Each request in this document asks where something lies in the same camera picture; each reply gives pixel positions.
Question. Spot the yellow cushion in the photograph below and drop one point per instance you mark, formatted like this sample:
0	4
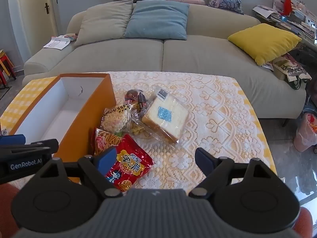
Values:
265	42

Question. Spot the beige sofa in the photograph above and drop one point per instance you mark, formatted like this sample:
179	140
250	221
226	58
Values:
198	54

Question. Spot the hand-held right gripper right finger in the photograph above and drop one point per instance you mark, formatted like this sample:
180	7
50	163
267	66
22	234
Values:
204	159

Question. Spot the stack of magazines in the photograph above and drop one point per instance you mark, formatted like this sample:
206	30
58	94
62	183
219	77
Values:
297	22

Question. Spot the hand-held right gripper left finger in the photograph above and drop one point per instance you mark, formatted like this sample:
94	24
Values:
107	158

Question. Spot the blue cushion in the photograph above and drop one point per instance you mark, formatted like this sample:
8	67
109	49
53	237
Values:
158	19

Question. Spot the beige cushion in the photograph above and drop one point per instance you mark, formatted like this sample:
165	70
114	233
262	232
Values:
104	22

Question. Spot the person's right leg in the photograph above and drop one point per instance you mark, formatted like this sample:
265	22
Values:
304	223

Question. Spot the printed tote bag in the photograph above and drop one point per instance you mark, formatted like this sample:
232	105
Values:
289	68

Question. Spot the large red snack bag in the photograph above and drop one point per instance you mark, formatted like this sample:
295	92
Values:
131	166

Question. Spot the white puffs clear packet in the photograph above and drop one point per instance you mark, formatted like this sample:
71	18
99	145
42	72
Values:
114	121

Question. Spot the white lace tablecloth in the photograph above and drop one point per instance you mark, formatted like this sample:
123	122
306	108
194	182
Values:
218	129

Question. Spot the person's left leg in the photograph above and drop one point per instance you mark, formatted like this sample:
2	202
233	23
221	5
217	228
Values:
7	203

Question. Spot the open magazine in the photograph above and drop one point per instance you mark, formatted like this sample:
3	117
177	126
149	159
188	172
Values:
58	42

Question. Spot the pink plastic bag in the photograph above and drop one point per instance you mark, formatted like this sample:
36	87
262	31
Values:
304	133

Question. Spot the stick snack packet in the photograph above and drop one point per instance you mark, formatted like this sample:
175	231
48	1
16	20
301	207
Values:
104	141

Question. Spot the sliced bread packet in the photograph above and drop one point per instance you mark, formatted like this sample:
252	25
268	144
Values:
166	119

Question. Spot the cream door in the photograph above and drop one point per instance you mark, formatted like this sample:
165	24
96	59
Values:
32	12

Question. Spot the yellow checked tablecloth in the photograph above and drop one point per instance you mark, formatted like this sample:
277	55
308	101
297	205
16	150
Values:
29	96

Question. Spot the orange cardboard box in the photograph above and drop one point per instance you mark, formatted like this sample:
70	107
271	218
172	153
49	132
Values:
81	133

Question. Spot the dark chocolate snack packet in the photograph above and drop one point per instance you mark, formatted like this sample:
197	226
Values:
135	96

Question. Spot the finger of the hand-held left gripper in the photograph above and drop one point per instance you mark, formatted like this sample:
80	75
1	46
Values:
13	139

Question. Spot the red stool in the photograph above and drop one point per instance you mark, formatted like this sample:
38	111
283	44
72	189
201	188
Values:
6	64

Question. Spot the person's leg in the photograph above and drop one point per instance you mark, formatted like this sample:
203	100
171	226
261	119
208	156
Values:
7	203
304	223

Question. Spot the pink cushion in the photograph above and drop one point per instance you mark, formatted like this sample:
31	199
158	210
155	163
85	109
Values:
185	0

